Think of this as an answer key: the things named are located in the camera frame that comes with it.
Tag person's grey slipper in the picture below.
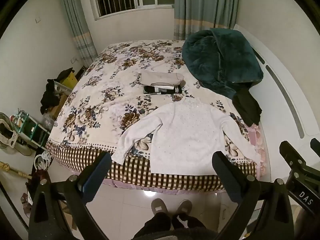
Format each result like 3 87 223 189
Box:
172 199 193 217
151 198 171 216

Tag white headboard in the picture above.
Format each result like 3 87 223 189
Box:
234 24 320 183

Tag narrow blue striped curtain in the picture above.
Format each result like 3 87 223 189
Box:
59 0 98 68

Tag black cloth on yellow box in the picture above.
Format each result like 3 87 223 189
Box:
56 67 75 83

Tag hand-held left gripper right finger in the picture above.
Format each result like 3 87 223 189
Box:
212 151 294 240

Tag bed with floral bedspread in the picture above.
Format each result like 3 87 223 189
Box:
45 39 267 196

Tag white floor fan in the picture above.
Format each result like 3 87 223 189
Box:
0 112 32 156

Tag cardboard box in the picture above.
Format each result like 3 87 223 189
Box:
47 95 67 117

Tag white plastic basket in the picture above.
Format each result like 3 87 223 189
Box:
53 81 72 97

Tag broom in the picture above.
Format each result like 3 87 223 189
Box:
0 162 33 180

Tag clear plastic bag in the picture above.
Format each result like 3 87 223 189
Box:
41 112 55 131

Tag wide blue striped curtain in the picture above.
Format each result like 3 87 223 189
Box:
172 0 241 41

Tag green shelf rack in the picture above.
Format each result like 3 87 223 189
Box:
10 109 50 151

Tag person's left grey slipper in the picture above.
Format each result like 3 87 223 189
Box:
151 198 171 216

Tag person's right grey slipper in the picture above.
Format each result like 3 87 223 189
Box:
172 199 193 217

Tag white knit sweater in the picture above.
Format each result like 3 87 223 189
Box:
111 97 262 174

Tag person's black pants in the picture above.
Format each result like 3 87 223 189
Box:
132 212 218 240

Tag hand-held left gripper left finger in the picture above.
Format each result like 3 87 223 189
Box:
29 151 112 240

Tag folded black white garment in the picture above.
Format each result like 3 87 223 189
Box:
143 84 183 95

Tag dark red bag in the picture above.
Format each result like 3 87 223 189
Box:
32 169 50 183

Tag yellow box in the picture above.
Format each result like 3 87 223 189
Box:
61 70 79 90

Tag hanging black clothes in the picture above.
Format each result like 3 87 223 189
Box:
40 79 63 113

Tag folded beige garment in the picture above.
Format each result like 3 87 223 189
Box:
139 71 185 85

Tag dark green plush blanket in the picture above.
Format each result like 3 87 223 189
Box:
182 27 264 100

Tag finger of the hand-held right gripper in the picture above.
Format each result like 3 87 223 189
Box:
279 141 307 171
310 138 320 156

